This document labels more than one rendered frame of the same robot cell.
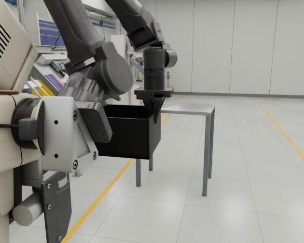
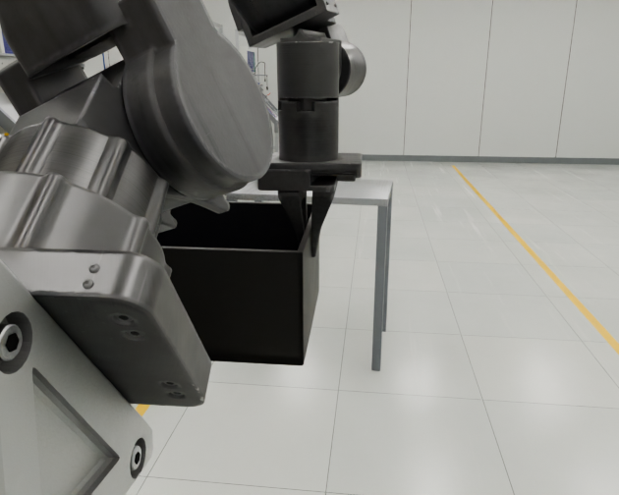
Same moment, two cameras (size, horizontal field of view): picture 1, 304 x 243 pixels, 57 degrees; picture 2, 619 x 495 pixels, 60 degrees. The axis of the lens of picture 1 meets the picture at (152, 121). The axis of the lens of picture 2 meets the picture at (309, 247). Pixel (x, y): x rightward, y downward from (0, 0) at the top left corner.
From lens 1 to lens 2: 27 cm
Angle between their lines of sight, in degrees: 7
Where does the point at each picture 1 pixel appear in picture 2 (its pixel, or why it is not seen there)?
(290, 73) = (518, 114)
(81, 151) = (74, 478)
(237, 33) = (418, 35)
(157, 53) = (321, 49)
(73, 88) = (16, 180)
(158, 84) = (323, 143)
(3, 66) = not seen: outside the picture
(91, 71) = (107, 99)
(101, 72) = (151, 103)
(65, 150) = not seen: outside the picture
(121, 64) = (229, 72)
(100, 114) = (155, 322)
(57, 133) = not seen: outside the picture
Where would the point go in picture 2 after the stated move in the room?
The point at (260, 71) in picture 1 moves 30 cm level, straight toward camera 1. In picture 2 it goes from (463, 111) to (463, 112)
